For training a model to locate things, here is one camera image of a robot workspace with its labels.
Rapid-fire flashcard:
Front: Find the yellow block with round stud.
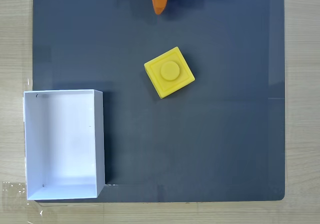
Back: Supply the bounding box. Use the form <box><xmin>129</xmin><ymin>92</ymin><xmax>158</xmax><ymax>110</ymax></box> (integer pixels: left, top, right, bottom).
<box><xmin>143</xmin><ymin>46</ymin><xmax>196</xmax><ymax>99</ymax></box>

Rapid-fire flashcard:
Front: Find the white open box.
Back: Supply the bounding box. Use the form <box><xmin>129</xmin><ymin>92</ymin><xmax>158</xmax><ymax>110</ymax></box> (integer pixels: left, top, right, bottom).
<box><xmin>23</xmin><ymin>89</ymin><xmax>106</xmax><ymax>201</ymax></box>

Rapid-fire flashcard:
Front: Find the dark grey table mat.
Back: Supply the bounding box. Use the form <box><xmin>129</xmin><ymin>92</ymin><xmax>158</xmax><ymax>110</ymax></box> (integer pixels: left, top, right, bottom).
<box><xmin>32</xmin><ymin>0</ymin><xmax>286</xmax><ymax>203</ymax></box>

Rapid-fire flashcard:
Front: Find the clear adhesive tape piece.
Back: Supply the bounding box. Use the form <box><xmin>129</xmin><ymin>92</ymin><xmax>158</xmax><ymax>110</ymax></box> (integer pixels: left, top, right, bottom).
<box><xmin>1</xmin><ymin>181</ymin><xmax>28</xmax><ymax>207</ymax></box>

